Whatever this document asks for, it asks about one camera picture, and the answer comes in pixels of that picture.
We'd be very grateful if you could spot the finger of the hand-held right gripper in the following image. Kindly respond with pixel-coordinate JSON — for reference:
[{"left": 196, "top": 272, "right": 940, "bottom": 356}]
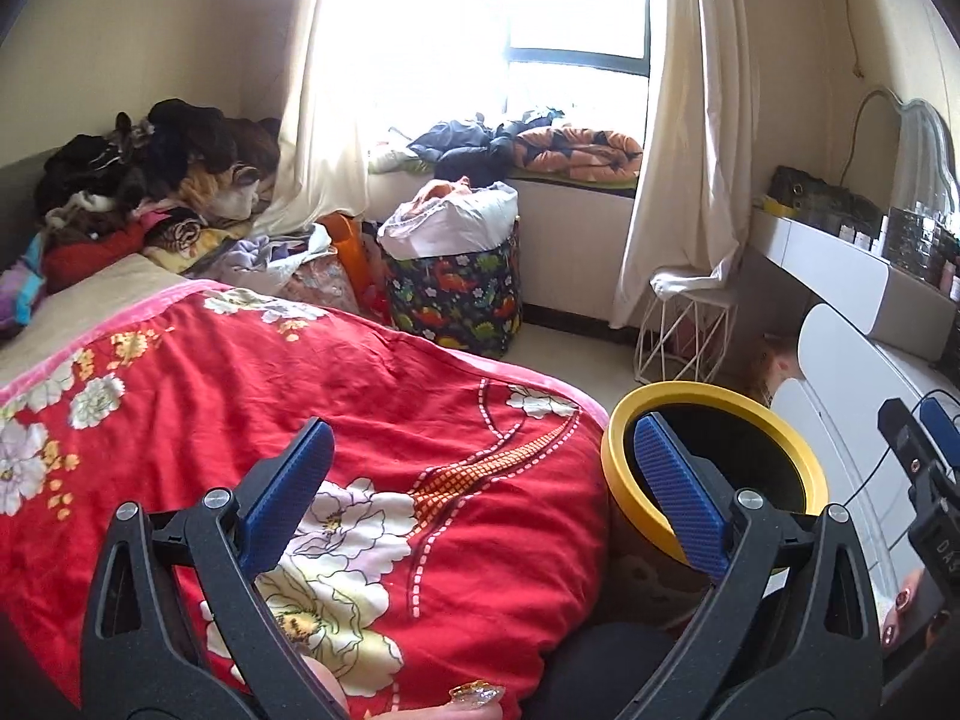
[
  {"left": 877, "top": 399, "right": 940, "bottom": 490},
  {"left": 919, "top": 396, "right": 960, "bottom": 467}
]

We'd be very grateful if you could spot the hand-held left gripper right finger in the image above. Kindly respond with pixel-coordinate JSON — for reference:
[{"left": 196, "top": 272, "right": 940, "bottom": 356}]
[{"left": 632, "top": 411, "right": 912, "bottom": 720}]

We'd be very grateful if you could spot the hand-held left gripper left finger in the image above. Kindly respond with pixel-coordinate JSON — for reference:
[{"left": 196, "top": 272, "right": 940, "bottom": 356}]
[{"left": 81, "top": 416, "right": 336, "bottom": 720}]

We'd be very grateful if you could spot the yellow rimmed black bin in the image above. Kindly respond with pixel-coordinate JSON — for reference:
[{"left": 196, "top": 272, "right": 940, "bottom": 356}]
[{"left": 600, "top": 382, "right": 831, "bottom": 617}]

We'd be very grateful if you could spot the person's right hand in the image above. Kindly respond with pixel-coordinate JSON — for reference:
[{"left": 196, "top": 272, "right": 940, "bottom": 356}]
[{"left": 877, "top": 568, "right": 951, "bottom": 651}]

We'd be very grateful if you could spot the person's left hand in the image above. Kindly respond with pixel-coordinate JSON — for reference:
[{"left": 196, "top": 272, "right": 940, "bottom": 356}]
[{"left": 302, "top": 651, "right": 505, "bottom": 720}]

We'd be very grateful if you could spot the red floral blanket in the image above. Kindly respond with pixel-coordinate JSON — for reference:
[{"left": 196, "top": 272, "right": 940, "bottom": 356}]
[{"left": 0, "top": 281, "right": 614, "bottom": 720}]

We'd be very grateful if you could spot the clear cosmetics organizer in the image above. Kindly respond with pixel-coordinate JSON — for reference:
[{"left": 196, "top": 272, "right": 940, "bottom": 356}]
[{"left": 881, "top": 202, "right": 960, "bottom": 291}]

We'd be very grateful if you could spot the person's leg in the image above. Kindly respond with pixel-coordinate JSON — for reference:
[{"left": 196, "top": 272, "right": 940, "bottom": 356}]
[{"left": 525, "top": 617, "right": 700, "bottom": 720}]

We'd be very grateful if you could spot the white vanity desk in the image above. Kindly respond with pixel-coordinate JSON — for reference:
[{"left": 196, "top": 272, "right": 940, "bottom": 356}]
[{"left": 750, "top": 206, "right": 960, "bottom": 620}]

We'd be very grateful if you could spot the row of small bottles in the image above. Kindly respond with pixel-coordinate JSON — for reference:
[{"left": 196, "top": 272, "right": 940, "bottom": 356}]
[{"left": 836, "top": 214, "right": 895, "bottom": 254}]

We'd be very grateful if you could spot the floral fabric bag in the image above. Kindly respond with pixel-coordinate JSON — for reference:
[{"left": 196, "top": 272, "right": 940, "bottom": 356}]
[{"left": 281, "top": 255, "right": 362, "bottom": 317}]

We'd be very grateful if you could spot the lavender cloth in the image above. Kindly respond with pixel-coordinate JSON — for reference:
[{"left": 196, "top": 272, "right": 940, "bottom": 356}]
[{"left": 195, "top": 229, "right": 332, "bottom": 295}]

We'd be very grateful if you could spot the orange bag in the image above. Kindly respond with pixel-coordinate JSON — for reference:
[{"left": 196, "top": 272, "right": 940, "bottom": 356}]
[{"left": 315, "top": 211, "right": 392, "bottom": 325}]

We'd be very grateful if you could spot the camouflage bag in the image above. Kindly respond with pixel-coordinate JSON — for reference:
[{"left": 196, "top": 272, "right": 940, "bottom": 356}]
[{"left": 772, "top": 163, "right": 884, "bottom": 239}]

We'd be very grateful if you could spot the dinosaur print laundry basket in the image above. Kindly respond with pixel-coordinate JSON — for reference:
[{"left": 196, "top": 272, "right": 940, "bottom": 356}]
[{"left": 379, "top": 217, "right": 524, "bottom": 362}]

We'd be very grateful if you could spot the arched vanity mirror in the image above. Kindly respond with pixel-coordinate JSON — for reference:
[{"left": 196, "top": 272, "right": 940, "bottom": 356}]
[{"left": 892, "top": 96, "right": 960, "bottom": 216}]

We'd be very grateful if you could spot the beige bed sheet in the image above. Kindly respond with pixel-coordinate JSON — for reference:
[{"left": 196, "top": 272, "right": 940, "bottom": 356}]
[{"left": 0, "top": 251, "right": 197, "bottom": 392}]

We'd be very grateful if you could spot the brown floral blanket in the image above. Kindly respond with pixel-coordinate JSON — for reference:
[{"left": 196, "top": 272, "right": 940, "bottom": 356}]
[{"left": 142, "top": 208, "right": 250, "bottom": 269}]

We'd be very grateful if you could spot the large white plastic bag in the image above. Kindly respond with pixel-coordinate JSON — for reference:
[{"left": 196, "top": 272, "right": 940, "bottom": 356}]
[{"left": 376, "top": 180, "right": 521, "bottom": 261}]

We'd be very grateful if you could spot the red cloth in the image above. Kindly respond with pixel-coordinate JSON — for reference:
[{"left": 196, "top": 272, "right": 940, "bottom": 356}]
[{"left": 41, "top": 221, "right": 152, "bottom": 295}]

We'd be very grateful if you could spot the orange pink cloth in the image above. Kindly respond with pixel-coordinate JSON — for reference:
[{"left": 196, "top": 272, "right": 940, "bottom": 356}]
[{"left": 409, "top": 176, "right": 475, "bottom": 212}]

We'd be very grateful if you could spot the purple striped bag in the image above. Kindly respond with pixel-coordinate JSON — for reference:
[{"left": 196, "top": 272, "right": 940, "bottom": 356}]
[{"left": 0, "top": 236, "right": 51, "bottom": 340}]

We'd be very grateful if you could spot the white green cloth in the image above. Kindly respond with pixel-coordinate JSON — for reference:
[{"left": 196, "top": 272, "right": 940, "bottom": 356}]
[{"left": 367, "top": 137, "right": 430, "bottom": 176}]

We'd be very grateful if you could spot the cream curtain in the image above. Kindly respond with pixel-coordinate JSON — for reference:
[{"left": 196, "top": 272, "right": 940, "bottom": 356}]
[
  {"left": 251, "top": 0, "right": 392, "bottom": 242},
  {"left": 611, "top": 0, "right": 775, "bottom": 332}
]

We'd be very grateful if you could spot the pile of dark clothes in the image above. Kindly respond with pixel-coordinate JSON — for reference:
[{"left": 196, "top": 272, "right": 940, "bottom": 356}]
[{"left": 34, "top": 97, "right": 284, "bottom": 235}]

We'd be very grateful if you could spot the dark blue jacket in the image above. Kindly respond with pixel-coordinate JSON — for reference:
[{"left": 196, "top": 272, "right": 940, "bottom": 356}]
[{"left": 405, "top": 115, "right": 542, "bottom": 182}]

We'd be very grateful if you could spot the grey headboard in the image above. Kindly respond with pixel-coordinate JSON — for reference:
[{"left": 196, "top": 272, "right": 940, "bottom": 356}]
[{"left": 0, "top": 142, "right": 70, "bottom": 272}]

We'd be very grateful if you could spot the thin black cable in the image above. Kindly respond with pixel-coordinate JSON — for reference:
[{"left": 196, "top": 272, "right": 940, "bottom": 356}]
[{"left": 823, "top": 388, "right": 960, "bottom": 550}]

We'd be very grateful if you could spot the white wire stool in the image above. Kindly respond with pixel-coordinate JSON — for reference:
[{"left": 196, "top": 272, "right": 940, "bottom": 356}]
[{"left": 634, "top": 266, "right": 741, "bottom": 385}]

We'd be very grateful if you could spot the grey looped cable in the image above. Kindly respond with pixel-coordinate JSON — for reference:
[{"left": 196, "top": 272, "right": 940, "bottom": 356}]
[{"left": 850, "top": 85, "right": 914, "bottom": 190}]

